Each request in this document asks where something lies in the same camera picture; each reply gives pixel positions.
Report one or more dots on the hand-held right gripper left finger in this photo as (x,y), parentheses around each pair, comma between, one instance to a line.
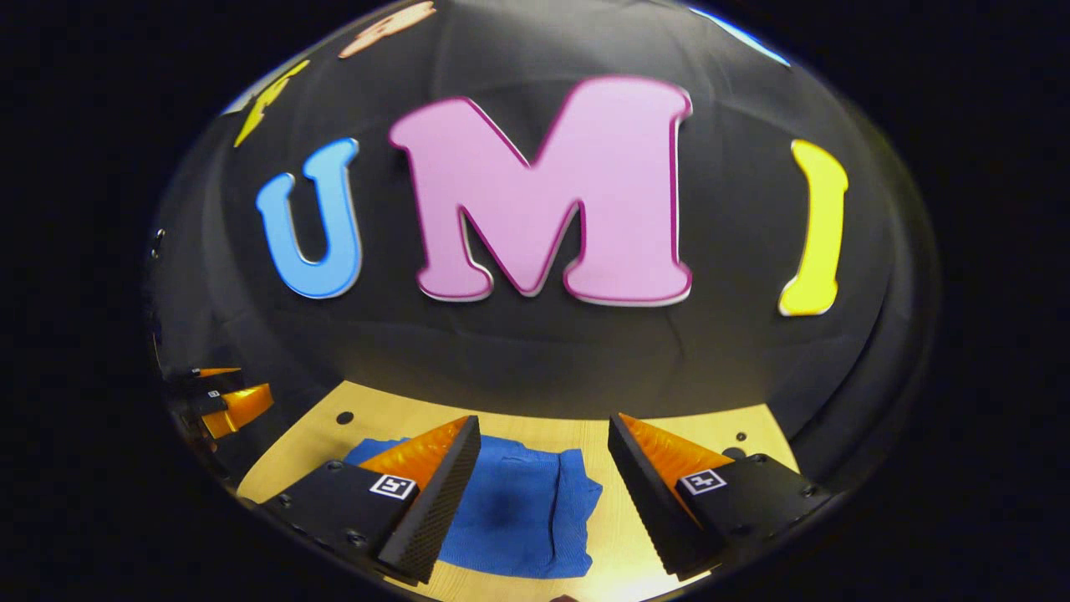
(439,510)

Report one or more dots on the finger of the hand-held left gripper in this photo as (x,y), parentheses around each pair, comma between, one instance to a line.
(238,410)
(209,382)

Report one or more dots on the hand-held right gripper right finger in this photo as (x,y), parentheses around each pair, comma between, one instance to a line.
(648,510)

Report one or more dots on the blue shirt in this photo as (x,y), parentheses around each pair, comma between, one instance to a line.
(518,510)

